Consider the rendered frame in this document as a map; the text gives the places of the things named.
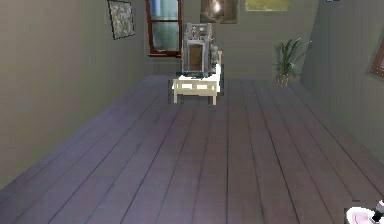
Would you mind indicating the cream wooden low table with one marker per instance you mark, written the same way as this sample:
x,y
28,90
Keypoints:
x,y
196,86

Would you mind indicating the grey brown boxy machine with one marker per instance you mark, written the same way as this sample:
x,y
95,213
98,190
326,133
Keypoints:
x,y
196,55

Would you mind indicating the red framed window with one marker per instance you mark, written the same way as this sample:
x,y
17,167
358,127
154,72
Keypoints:
x,y
165,30

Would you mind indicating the brown glowing framed picture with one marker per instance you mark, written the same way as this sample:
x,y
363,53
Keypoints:
x,y
218,10

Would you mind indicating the green potted house plant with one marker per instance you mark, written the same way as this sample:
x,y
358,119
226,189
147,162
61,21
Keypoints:
x,y
286,60

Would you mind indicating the grey patterned framed picture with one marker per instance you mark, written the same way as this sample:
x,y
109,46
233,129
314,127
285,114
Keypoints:
x,y
121,19

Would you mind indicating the green yellow framed picture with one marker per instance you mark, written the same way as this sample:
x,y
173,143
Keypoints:
x,y
266,4

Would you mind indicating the red brown framed picture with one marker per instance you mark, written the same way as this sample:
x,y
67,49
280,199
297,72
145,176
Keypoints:
x,y
379,63

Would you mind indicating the white round object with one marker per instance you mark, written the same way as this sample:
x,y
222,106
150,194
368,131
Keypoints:
x,y
361,215

